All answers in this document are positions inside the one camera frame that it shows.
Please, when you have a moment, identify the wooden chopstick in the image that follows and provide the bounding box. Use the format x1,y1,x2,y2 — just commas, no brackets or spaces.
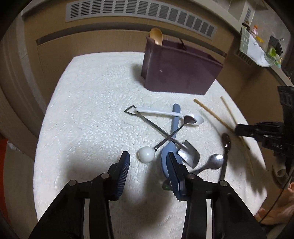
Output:
220,96,255,176
193,98,251,150

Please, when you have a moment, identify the dark long handled spoon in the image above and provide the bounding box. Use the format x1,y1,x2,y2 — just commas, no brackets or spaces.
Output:
219,133,232,181

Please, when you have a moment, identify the green white hanging cloth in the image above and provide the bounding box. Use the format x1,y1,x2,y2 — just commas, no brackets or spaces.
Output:
239,26,276,67

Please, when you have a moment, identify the dark purple utensil holder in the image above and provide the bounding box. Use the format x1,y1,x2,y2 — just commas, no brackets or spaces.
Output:
141,37,223,95

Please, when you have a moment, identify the blue plastic spoon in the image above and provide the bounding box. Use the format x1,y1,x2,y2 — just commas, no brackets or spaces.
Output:
161,116,183,178

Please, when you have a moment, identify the silver metal spoon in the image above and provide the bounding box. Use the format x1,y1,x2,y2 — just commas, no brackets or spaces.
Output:
192,154,224,175

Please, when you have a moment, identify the white plastic spoon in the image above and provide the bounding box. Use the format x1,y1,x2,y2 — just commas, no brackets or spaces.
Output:
135,107,204,125

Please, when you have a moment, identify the grey ventilation grille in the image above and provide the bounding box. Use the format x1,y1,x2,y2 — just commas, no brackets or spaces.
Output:
65,0,217,40

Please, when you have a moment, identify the white lace table mat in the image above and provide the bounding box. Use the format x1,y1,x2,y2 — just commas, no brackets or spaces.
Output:
32,51,268,239

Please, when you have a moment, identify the shovel shaped metal spoon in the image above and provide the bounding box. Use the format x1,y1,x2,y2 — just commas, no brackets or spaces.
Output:
124,106,200,168

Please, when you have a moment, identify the white ball handle spoon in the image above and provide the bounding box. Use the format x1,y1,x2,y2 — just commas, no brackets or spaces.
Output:
138,115,197,163

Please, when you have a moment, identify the wooden spoon in holder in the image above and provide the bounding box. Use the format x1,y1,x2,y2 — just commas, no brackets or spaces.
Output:
150,27,163,46

